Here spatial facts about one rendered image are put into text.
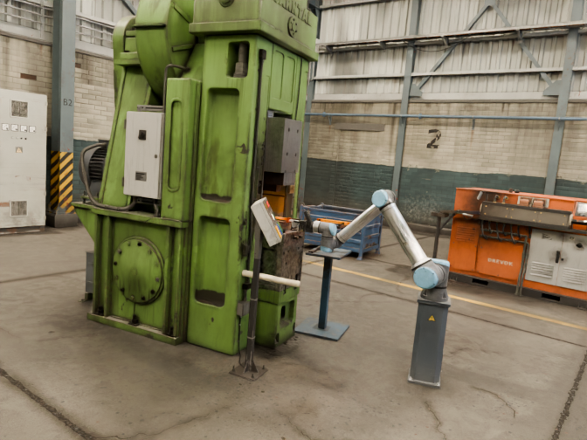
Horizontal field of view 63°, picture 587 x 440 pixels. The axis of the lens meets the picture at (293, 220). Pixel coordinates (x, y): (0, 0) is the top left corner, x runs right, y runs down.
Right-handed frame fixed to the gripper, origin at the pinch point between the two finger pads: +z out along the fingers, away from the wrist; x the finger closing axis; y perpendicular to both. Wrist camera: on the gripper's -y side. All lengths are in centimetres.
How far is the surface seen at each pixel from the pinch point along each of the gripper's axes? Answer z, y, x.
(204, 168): 56, -33, -40
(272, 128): 14, -67, -18
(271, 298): 3, 60, -15
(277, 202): 24.9, -8.5, 22.8
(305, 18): 16, -156, 22
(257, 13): 19, -140, -46
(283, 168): 3.9, -38.7, -14.4
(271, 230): -20, -2, -70
